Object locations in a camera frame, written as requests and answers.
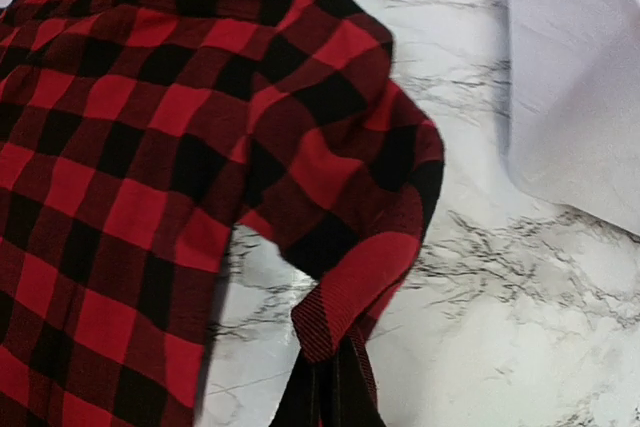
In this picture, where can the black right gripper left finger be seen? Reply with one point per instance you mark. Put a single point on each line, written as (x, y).
(300, 405)

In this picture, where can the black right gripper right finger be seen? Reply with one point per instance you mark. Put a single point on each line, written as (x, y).
(355, 393)

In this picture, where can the red black plaid shirt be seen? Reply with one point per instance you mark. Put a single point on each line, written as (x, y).
(135, 134)

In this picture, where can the white plastic laundry bin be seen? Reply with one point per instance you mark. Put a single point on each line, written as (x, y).
(574, 133)

